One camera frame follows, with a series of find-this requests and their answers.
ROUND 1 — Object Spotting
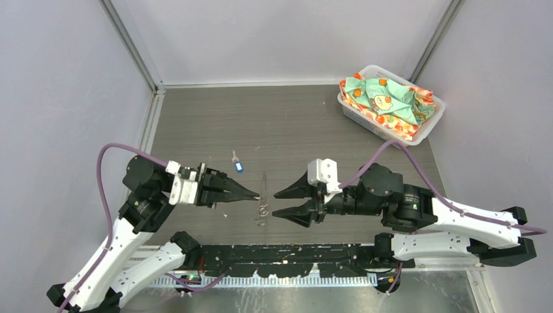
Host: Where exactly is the white plastic basket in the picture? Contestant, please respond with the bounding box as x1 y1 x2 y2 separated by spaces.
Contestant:
337 65 446 146

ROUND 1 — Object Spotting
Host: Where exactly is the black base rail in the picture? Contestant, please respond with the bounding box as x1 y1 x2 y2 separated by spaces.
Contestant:
180 243 399 278

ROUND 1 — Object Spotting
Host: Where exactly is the blue capped key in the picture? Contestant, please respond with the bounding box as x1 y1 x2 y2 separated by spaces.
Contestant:
232 151 244 173

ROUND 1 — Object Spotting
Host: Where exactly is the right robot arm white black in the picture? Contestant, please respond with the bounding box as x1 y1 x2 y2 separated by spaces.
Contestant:
273 159 537 268

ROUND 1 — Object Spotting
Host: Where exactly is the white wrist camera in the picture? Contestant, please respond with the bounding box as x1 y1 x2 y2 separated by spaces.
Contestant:
166 160 198 205
307 158 342 194

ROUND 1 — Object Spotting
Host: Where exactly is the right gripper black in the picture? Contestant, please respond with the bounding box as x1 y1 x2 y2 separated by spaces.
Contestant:
271 167 382 226

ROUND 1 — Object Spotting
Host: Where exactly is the colourful printed cloth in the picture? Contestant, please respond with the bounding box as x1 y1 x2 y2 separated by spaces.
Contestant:
339 73 436 141

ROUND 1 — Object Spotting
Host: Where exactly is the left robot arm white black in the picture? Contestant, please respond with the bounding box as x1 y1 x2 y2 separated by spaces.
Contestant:
47 155 260 312

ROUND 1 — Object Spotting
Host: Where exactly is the metal keyring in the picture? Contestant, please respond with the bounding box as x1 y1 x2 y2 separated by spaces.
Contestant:
258 205 269 217

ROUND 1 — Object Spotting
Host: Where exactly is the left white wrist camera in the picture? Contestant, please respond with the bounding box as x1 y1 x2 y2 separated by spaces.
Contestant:
166 160 198 205

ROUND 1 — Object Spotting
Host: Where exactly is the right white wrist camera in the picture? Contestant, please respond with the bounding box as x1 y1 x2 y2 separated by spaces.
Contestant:
307 158 342 194

